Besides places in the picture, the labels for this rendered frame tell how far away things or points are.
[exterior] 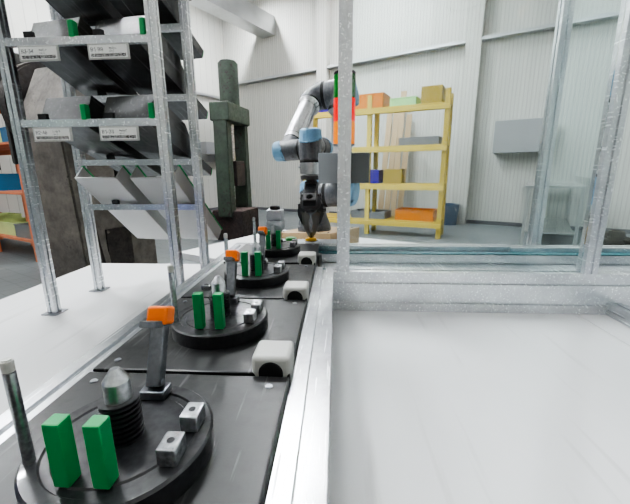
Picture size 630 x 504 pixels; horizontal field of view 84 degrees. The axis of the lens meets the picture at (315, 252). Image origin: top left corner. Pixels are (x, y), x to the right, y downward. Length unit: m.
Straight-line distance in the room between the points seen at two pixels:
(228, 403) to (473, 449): 0.31
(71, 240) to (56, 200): 0.39
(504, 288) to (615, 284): 0.26
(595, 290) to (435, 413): 0.60
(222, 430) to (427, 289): 0.64
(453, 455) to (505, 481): 0.06
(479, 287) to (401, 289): 0.18
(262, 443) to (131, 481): 0.10
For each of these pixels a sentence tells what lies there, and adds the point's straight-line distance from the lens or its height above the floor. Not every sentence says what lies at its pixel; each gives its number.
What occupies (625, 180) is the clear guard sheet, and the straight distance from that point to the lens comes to 1.49.
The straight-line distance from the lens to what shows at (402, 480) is 0.48.
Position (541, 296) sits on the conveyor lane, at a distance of 0.99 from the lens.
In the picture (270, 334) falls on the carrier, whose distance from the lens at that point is 0.52.
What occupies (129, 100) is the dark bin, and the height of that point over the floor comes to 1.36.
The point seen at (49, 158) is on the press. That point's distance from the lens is 4.05.
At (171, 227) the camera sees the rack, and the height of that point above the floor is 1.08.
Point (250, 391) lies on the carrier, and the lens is 0.41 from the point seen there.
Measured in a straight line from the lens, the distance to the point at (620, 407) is 0.71.
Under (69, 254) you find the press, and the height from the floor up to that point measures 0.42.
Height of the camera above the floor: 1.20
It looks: 13 degrees down
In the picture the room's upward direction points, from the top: straight up
